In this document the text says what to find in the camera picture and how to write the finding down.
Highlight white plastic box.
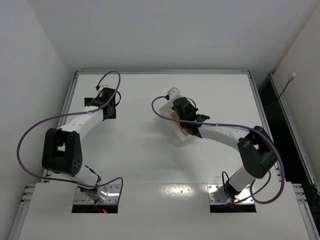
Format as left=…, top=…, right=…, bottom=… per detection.
left=159, top=101, right=195, bottom=142

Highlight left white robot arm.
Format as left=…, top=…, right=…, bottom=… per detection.
left=42, top=86, right=117, bottom=202

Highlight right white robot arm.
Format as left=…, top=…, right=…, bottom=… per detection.
left=172, top=97, right=277, bottom=199

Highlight white front cover panel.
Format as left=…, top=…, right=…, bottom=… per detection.
left=19, top=183, right=309, bottom=240

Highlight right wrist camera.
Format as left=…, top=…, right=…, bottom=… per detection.
left=167, top=87, right=182, bottom=101

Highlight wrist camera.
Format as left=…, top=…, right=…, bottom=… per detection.
left=95, top=84, right=109, bottom=91
left=167, top=87, right=182, bottom=101

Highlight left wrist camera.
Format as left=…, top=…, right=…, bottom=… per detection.
left=95, top=84, right=109, bottom=91

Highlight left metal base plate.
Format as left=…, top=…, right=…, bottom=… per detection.
left=73, top=184, right=121, bottom=205

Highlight metal base plate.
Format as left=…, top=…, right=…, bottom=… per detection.
left=73, top=184, right=121, bottom=205
left=207, top=184, right=255, bottom=206

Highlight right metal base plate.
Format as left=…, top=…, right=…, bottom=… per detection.
left=207, top=184, right=255, bottom=206

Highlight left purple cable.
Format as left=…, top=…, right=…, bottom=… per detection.
left=16, top=71, right=124, bottom=189

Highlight purple cable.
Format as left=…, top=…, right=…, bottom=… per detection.
left=151, top=95, right=286, bottom=206
left=16, top=71, right=124, bottom=189

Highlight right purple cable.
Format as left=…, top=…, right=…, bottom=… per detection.
left=151, top=95, right=286, bottom=206

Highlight black wall cable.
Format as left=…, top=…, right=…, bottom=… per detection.
left=276, top=72, right=297, bottom=101

